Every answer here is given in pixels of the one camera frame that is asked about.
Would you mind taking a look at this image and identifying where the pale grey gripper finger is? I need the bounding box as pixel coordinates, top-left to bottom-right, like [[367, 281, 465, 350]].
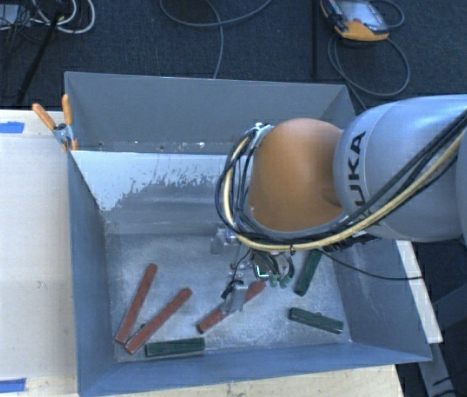
[[223, 282, 250, 314]]

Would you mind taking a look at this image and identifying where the red-brown flat block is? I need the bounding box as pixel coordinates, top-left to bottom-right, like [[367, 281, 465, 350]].
[[115, 262, 159, 346], [196, 280, 267, 334], [124, 287, 193, 355]]

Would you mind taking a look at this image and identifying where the dark green flat block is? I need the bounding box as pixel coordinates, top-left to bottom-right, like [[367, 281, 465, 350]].
[[293, 249, 324, 297], [288, 307, 345, 335], [145, 337, 207, 358]]

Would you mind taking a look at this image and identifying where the grey metal bin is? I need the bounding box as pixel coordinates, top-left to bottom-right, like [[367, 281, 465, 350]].
[[64, 71, 433, 397]]

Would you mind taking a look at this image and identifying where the pale wood flat board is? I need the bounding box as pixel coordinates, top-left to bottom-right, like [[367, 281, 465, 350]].
[[0, 133, 79, 382]]

